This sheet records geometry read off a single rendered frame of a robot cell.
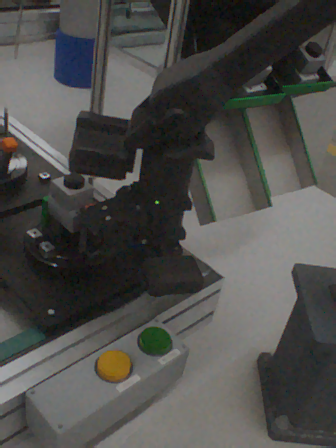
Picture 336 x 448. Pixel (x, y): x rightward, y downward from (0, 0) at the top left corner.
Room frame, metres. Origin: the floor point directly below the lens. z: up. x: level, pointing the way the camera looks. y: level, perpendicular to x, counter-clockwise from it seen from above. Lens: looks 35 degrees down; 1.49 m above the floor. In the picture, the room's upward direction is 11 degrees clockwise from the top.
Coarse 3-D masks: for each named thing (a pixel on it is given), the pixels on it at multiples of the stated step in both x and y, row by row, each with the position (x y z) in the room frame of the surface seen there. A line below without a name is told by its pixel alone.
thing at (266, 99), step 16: (160, 0) 0.89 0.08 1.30; (192, 0) 0.96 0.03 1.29; (208, 0) 0.99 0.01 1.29; (224, 0) 0.96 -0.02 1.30; (240, 0) 0.93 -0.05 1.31; (160, 16) 0.88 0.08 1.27; (192, 16) 0.92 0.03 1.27; (208, 16) 0.94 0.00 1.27; (224, 16) 0.95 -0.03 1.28; (240, 16) 0.92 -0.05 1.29; (192, 32) 0.81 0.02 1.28; (208, 32) 0.90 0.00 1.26; (224, 32) 0.93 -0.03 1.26; (192, 48) 0.81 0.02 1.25; (208, 48) 0.87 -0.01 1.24; (272, 80) 0.84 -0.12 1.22; (272, 96) 0.80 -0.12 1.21
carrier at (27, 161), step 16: (0, 144) 0.90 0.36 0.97; (16, 160) 0.83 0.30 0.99; (32, 160) 0.87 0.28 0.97; (0, 176) 0.75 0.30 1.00; (16, 176) 0.77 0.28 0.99; (32, 176) 0.81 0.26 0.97; (0, 192) 0.74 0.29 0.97; (16, 192) 0.75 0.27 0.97; (32, 192) 0.76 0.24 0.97; (48, 192) 0.77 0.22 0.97; (0, 208) 0.70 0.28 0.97; (16, 208) 0.71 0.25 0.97; (32, 208) 0.73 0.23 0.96
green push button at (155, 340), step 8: (152, 328) 0.50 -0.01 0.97; (160, 328) 0.50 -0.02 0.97; (144, 336) 0.48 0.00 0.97; (152, 336) 0.48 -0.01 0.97; (160, 336) 0.48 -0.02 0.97; (168, 336) 0.49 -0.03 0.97; (144, 344) 0.47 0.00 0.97; (152, 344) 0.47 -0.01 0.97; (160, 344) 0.47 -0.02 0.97; (168, 344) 0.48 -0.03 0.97; (152, 352) 0.46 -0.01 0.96; (160, 352) 0.47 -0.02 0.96
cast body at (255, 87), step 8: (264, 72) 0.78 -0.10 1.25; (256, 80) 0.78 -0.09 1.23; (240, 88) 0.78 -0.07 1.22; (248, 88) 0.77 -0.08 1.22; (256, 88) 0.78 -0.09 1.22; (264, 88) 0.79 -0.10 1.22; (232, 96) 0.78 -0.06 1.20; (240, 96) 0.77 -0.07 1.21; (248, 96) 0.77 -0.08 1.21; (256, 96) 0.79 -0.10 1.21
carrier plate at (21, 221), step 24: (24, 216) 0.69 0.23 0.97; (0, 240) 0.62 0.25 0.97; (0, 264) 0.56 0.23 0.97; (24, 264) 0.57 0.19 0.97; (120, 264) 0.62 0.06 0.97; (24, 288) 0.53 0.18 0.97; (48, 288) 0.53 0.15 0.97; (72, 288) 0.54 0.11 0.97; (96, 288) 0.55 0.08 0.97; (120, 288) 0.56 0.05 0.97; (24, 312) 0.50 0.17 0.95; (48, 312) 0.49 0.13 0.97; (72, 312) 0.50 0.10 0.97
